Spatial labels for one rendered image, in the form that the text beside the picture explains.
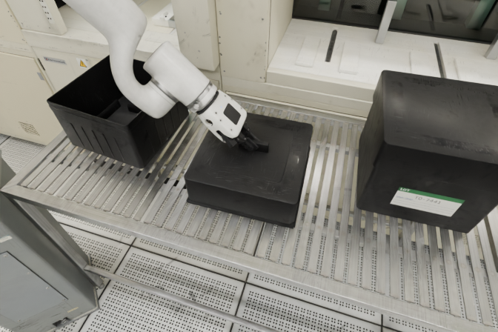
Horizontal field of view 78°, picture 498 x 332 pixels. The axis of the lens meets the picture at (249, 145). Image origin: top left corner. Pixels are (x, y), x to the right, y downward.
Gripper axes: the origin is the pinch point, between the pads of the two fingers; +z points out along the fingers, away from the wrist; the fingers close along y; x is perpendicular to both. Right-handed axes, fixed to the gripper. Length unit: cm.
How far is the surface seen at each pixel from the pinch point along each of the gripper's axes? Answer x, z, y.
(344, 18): -14, 13, 80
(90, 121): 28.1, -31.9, -6.5
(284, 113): 5.7, 12.0, 28.1
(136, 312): 93, 32, -29
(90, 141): 38.4, -28.2, -5.8
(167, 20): 35, -37, 56
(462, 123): -41.6, 23.7, 5.9
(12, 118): 153, -65, 39
